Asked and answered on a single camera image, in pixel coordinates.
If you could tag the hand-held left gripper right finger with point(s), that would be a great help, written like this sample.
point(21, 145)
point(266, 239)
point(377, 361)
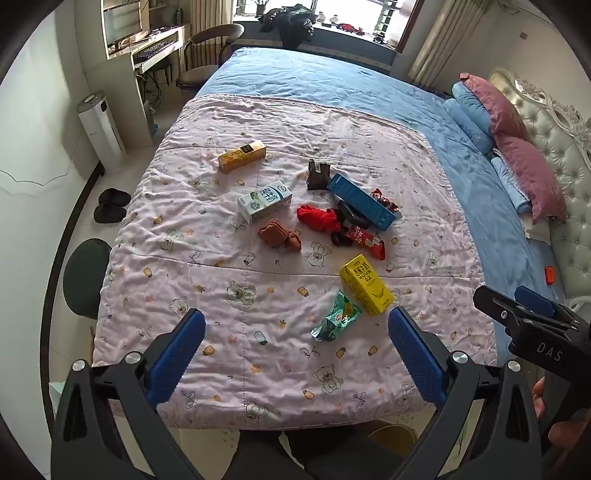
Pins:
point(418, 355)

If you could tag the white milk carton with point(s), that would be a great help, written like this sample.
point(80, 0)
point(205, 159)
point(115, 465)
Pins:
point(264, 199)

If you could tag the dark clothes pile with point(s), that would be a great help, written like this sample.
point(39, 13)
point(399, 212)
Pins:
point(295, 23)

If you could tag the small red toy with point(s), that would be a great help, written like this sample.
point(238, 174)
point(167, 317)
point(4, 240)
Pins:
point(353, 27)

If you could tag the blue rectangular box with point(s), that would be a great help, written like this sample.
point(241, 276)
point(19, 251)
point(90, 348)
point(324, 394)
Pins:
point(362, 202)

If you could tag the computer monitor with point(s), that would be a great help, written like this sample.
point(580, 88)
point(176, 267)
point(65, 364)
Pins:
point(121, 23)

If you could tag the yellow drink carton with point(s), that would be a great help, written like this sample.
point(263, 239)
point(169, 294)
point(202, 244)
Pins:
point(367, 285)

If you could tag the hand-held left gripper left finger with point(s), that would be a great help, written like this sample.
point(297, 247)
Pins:
point(178, 355)

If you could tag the black keyboard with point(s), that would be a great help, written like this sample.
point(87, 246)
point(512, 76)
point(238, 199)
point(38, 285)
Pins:
point(154, 50)

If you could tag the green snack wrapper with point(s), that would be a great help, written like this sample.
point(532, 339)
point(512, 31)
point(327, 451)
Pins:
point(336, 318)

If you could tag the person's right hand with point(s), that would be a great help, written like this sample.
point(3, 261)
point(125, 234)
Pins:
point(563, 436)

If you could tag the dark green round stool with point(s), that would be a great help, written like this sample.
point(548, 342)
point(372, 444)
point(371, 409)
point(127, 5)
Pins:
point(85, 277)

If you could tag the beige striped curtain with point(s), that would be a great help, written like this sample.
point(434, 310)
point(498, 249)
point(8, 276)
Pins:
point(207, 14)
point(448, 41)

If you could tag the orange rectangular box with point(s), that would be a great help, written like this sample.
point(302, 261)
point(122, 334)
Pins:
point(242, 156)

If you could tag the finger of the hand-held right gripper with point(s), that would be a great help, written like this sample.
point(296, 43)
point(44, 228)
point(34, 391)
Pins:
point(496, 307)
point(535, 302)

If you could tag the black slipper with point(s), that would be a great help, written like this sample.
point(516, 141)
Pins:
point(110, 214)
point(114, 197)

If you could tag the pink bear printed blanket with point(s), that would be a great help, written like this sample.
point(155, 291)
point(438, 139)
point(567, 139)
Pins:
point(207, 258)

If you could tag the red cloth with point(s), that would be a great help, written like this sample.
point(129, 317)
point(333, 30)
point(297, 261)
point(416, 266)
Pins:
point(316, 219)

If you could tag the blue pillow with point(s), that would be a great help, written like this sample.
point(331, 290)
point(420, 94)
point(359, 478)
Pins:
point(508, 184)
point(471, 117)

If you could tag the red crumpled snack wrapper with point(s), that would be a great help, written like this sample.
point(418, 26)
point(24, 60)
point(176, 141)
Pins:
point(385, 199)

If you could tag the white air purifier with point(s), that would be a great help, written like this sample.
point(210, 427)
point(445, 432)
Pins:
point(99, 134)

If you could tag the tufted grey headboard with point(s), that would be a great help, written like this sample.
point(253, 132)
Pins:
point(563, 152)

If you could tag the blue bedsheet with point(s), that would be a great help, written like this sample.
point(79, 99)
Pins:
point(369, 106)

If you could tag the pink pillow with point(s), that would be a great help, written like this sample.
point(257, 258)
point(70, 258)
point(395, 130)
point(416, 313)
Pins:
point(531, 177)
point(496, 108)

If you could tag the small orange object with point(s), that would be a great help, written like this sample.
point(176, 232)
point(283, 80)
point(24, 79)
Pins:
point(550, 273)

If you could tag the dark brown pouch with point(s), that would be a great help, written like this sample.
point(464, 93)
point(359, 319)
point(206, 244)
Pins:
point(318, 177)

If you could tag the yellow trash bin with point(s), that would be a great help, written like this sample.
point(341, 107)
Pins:
point(392, 436)

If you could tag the black cloth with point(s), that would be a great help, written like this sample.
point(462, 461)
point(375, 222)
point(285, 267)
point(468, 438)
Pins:
point(348, 214)

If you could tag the white computer desk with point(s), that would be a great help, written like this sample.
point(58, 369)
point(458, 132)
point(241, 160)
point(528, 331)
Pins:
point(124, 78)

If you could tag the red snack packet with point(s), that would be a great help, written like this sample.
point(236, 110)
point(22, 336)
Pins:
point(367, 240)

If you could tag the dark curved-back chair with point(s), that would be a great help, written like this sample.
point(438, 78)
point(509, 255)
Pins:
point(196, 76)

